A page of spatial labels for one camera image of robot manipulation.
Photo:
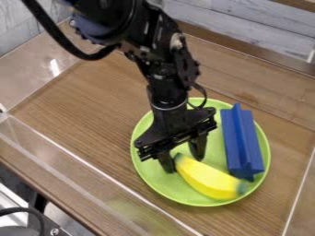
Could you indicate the blue star-shaped block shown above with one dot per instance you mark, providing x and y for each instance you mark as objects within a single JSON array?
[{"x": 241, "y": 143}]

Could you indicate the black metal table frame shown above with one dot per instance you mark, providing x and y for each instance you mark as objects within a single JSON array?
[{"x": 38, "y": 225}]

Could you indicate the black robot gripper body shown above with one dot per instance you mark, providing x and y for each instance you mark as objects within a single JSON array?
[{"x": 173, "y": 127}]

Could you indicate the yellow toy banana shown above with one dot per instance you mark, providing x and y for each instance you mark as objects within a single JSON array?
[{"x": 206, "y": 180}]

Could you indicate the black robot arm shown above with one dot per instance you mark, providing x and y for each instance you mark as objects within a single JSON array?
[{"x": 146, "y": 34}]

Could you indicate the green round plate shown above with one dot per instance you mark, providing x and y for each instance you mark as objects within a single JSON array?
[{"x": 170, "y": 186}]

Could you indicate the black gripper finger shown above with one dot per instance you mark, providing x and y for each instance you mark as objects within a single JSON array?
[
  {"x": 197, "y": 145},
  {"x": 166, "y": 162}
]

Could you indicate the clear acrylic front wall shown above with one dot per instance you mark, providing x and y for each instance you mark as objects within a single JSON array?
[{"x": 88, "y": 194}]

